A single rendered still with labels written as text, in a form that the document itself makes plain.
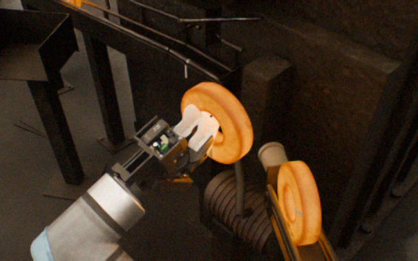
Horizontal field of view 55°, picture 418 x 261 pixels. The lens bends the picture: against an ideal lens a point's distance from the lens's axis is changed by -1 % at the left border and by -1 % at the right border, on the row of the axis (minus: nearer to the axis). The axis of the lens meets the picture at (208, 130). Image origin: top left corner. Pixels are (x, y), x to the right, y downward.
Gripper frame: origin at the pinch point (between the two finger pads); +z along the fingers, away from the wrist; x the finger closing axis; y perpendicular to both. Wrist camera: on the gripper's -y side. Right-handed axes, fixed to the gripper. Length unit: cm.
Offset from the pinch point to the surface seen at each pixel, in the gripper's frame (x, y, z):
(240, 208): -4.6, -28.3, -4.0
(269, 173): -9.0, -15.3, 2.6
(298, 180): -17.1, -6.8, 1.6
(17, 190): 90, -76, -47
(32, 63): 77, -23, -11
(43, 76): 67, -22, -12
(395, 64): -16.2, -6.9, 33.6
